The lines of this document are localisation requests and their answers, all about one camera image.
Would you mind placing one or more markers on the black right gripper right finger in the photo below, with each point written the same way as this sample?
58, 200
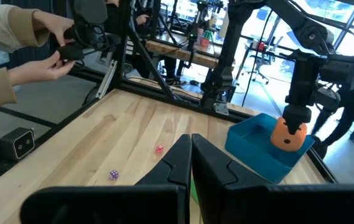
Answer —
257, 202

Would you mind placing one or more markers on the black aluminium rig frame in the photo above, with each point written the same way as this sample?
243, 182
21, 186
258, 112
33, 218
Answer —
123, 62

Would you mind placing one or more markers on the small purple die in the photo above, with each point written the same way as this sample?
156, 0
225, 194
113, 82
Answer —
114, 175

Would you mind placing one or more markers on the large green foam die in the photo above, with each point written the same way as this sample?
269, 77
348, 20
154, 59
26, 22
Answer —
194, 191

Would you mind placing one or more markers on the large orange foam die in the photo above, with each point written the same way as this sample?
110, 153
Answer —
284, 140

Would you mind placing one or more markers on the small pink die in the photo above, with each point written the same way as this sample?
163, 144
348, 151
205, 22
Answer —
159, 149

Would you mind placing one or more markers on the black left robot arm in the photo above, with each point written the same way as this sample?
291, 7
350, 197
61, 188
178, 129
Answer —
223, 46

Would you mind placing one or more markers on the person's hand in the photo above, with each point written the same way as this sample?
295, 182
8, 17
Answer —
55, 25
40, 70

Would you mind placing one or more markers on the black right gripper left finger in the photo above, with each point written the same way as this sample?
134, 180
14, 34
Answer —
127, 202

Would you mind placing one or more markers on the blue plastic bin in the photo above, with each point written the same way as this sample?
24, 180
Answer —
251, 146

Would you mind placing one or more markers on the wooden background table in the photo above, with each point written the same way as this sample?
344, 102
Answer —
176, 53

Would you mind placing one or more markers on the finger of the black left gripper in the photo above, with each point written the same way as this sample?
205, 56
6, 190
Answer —
296, 116

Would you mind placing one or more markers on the black office chair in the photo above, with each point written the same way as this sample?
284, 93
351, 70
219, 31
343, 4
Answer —
259, 62

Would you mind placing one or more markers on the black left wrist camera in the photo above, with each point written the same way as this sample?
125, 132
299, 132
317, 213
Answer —
341, 70

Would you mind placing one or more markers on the silver aluminium bar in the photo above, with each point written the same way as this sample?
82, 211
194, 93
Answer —
108, 77

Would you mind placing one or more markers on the black table-level camera box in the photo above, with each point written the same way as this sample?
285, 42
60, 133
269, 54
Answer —
21, 144

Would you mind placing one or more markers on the red cup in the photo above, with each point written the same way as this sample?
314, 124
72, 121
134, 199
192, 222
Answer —
204, 42

